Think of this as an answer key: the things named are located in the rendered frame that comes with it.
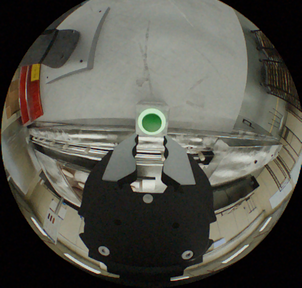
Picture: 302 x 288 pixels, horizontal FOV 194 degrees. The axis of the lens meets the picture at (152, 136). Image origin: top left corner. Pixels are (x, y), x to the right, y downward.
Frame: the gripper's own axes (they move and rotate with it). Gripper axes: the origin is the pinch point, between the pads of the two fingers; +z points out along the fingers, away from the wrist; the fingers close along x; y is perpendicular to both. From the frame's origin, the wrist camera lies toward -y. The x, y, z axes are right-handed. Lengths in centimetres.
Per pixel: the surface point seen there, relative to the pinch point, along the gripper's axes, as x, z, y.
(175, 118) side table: 6.8, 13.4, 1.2
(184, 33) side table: 7.2, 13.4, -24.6
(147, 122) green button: -0.9, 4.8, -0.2
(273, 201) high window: 675, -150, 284
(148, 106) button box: -0.8, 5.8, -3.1
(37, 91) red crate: -58, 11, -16
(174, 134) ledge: 6.2, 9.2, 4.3
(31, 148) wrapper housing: -104, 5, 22
